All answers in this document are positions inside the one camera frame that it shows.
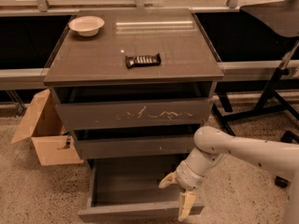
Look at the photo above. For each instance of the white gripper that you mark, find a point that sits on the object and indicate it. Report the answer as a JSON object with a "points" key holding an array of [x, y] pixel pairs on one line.
{"points": [[188, 176]]}

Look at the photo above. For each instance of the grey bottom drawer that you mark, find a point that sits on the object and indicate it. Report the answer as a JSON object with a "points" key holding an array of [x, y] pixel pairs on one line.
{"points": [[127, 188]]}

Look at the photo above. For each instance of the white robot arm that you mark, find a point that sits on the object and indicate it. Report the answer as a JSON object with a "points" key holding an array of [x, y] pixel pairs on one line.
{"points": [[211, 144]]}

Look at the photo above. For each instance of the grey middle drawer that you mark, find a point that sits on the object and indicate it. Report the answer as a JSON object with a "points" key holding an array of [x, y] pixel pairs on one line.
{"points": [[136, 141]]}

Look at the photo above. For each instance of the scratched grey top drawer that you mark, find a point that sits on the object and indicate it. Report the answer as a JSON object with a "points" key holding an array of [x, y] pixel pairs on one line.
{"points": [[125, 106]]}

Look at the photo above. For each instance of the grey drawer cabinet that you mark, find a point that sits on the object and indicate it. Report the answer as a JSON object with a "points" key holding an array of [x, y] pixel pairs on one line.
{"points": [[100, 60]]}

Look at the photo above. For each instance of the black office chair base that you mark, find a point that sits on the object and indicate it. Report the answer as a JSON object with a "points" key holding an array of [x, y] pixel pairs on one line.
{"points": [[287, 137]]}

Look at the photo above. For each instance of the open cardboard box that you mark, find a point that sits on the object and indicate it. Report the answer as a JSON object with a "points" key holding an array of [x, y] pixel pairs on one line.
{"points": [[53, 143]]}

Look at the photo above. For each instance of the black snack bar wrapper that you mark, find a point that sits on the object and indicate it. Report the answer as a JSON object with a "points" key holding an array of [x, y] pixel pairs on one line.
{"points": [[142, 61]]}

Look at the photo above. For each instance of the white bowl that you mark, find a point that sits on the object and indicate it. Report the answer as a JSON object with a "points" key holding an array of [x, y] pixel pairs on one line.
{"points": [[86, 26]]}

